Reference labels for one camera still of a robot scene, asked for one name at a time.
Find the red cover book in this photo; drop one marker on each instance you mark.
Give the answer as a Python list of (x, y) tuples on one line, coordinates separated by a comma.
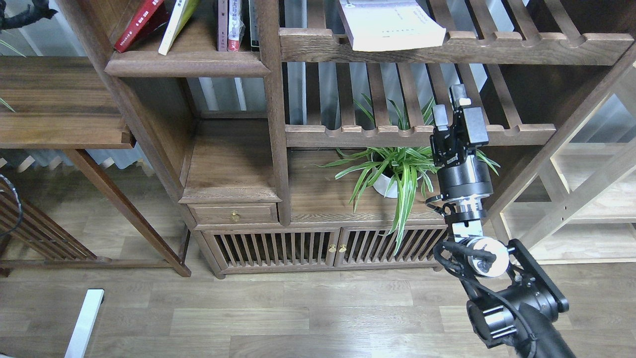
[(150, 15)]

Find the white plant pot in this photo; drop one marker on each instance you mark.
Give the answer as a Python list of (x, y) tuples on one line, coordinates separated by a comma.
[(396, 171)]

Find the yellow green cover book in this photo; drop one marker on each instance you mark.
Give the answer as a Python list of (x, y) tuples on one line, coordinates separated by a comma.
[(181, 13)]

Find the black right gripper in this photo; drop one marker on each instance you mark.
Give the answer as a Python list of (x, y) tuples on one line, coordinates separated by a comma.
[(454, 147)]

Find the pink spine upright book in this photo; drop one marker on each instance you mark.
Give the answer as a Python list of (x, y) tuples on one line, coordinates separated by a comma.
[(223, 25)]

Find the green spider plant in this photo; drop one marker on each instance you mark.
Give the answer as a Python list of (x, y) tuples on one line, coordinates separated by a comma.
[(359, 162)]

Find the dark wooden side table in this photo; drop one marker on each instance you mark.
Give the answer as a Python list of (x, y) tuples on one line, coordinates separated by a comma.
[(61, 103)]

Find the white metal post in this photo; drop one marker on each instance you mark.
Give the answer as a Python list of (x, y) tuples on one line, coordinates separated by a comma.
[(85, 323)]

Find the light wooden shelf frame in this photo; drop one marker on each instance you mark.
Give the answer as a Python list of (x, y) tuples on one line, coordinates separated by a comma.
[(580, 207)]

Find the slatted wooden rack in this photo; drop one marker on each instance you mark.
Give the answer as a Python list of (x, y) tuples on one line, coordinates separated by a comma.
[(23, 222)]

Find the dark upright book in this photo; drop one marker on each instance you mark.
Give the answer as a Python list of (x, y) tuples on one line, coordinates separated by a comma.
[(252, 24)]

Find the dark wooden bookshelf cabinet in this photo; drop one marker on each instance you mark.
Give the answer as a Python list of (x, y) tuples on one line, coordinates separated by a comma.
[(242, 131)]

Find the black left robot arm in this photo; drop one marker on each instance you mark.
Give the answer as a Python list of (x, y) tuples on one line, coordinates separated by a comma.
[(37, 10)]

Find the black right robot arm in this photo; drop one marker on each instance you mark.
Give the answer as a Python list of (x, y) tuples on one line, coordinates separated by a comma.
[(512, 300)]

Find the white lilac cover book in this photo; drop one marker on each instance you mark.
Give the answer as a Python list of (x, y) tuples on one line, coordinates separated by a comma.
[(389, 25)]

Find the red white upright book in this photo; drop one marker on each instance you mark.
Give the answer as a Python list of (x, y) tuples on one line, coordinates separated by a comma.
[(235, 25)]

